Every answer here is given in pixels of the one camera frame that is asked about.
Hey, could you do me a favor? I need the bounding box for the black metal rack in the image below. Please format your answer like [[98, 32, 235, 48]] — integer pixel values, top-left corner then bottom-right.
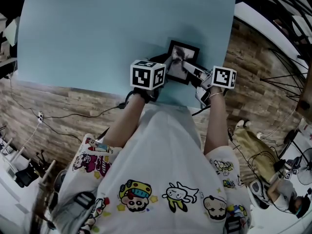
[[238, 0, 312, 99]]

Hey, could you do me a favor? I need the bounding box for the person's right forearm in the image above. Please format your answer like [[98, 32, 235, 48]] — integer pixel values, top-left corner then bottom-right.
[[203, 88, 229, 156]]

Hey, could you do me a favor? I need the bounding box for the black picture frame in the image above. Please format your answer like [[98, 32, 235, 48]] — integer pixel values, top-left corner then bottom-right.
[[165, 39, 201, 86]]

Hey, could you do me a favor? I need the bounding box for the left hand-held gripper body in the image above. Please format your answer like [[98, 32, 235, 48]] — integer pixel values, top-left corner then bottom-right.
[[125, 59, 171, 104]]

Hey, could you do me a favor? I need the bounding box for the person's left forearm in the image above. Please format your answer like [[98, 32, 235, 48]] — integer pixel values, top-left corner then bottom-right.
[[103, 91, 147, 154]]

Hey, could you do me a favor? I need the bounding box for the grey backpack strap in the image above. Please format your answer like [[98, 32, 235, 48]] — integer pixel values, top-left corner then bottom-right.
[[50, 191, 96, 234], [225, 213, 246, 234]]

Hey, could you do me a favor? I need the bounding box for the black standing fan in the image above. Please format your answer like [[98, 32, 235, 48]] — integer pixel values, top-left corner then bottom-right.
[[285, 130, 312, 186]]

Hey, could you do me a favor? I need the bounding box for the white router with antennas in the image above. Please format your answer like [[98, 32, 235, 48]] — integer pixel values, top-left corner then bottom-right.
[[0, 137, 27, 180]]

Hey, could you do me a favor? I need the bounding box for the black box device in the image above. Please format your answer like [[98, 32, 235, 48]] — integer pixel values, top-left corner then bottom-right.
[[16, 163, 40, 189]]

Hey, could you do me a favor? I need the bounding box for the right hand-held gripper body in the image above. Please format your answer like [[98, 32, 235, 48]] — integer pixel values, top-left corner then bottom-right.
[[190, 65, 237, 107]]

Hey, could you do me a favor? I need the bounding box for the white cartoon print shirt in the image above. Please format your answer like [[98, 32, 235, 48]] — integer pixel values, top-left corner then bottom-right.
[[50, 105, 253, 234]]

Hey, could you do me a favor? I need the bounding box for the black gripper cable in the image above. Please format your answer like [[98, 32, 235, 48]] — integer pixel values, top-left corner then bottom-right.
[[190, 103, 211, 117]]

